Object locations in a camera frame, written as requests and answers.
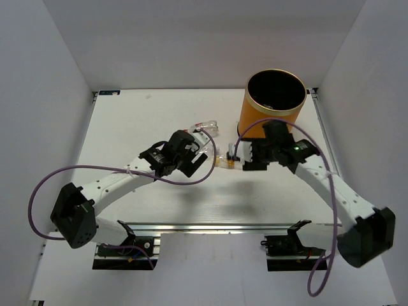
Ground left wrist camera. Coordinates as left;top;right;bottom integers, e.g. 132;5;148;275
191;131;210;154

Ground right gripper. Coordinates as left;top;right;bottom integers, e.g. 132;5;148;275
242;136;279;171

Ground orange cylindrical bin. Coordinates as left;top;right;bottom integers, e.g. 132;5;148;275
237;69;307;138

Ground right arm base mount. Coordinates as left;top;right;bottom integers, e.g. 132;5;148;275
260;221;325;272

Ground yellow-cap orange-label bottle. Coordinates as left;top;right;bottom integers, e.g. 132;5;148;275
215;155;235;169

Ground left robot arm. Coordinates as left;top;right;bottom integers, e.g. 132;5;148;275
50;130;210;254

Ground small red-label clear bottle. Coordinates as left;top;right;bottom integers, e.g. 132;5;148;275
187;120;219;137

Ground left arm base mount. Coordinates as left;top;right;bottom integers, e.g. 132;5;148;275
92;236;160;271

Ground blue table sticker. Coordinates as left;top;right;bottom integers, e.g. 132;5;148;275
98;90;120;96

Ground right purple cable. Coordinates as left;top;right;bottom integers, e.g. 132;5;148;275
235;117;338;298

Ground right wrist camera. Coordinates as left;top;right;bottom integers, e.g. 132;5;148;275
228;141;253;164

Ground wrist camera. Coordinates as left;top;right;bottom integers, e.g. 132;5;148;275
191;131;210;154
228;141;253;164

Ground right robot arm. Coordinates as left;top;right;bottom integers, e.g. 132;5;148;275
229;119;396;268

